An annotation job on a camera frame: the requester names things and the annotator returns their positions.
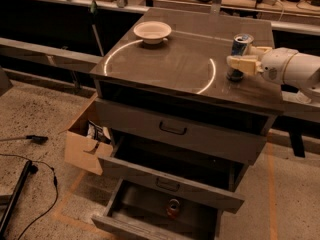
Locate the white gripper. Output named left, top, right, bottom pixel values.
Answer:
left=227, top=45, right=298, bottom=84

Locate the blue silver redbull can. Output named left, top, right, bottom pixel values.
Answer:
left=227, top=33, right=254, bottom=82

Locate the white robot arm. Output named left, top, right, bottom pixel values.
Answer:
left=226, top=46, right=320, bottom=102

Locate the white paper bowl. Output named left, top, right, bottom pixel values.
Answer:
left=133, top=21, right=172, bottom=44

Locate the red soda can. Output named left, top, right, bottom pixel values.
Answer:
left=166, top=199, right=181, bottom=219

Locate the grey top drawer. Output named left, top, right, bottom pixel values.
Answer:
left=95, top=98, right=266, bottom=164

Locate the grey drawer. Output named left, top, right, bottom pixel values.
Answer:
left=95, top=98, right=266, bottom=164
left=92, top=179, right=220, bottom=240
left=98, top=135, right=244, bottom=213

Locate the grey metal drawer cabinet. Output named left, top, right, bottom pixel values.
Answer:
left=89, top=7, right=284, bottom=240

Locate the grey middle drawer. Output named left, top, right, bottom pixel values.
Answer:
left=98, top=135, right=244, bottom=213

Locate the brown cardboard box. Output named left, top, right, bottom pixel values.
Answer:
left=64, top=94, right=113, bottom=175

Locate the grey bottom drawer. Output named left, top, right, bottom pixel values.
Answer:
left=92, top=179, right=220, bottom=240

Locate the black pole on floor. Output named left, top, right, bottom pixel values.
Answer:
left=0, top=160, right=33, bottom=240

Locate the green handled stick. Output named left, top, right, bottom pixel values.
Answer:
left=89, top=0, right=104, bottom=56

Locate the black handled tool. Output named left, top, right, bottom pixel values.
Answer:
left=0, top=135, right=48, bottom=144

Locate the black cable on floor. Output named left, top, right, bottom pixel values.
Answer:
left=0, top=153, right=60, bottom=240

